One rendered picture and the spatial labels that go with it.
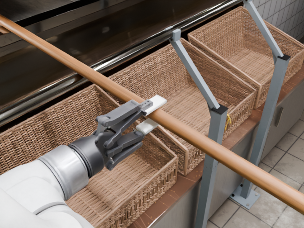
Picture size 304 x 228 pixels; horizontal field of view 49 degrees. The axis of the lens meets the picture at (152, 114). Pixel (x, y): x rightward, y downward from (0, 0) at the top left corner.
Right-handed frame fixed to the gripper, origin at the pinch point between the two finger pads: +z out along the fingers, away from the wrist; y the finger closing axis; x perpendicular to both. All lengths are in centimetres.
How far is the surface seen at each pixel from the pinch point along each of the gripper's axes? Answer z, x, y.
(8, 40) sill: -2, -63, 3
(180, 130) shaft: -0.8, 8.7, -1.1
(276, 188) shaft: -0.7, 30.0, -1.0
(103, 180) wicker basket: 9, -36, 60
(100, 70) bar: 5.9, -25.3, 2.2
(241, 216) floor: 74, 0, 119
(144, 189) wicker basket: 11, -14, 48
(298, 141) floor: 155, -4, 118
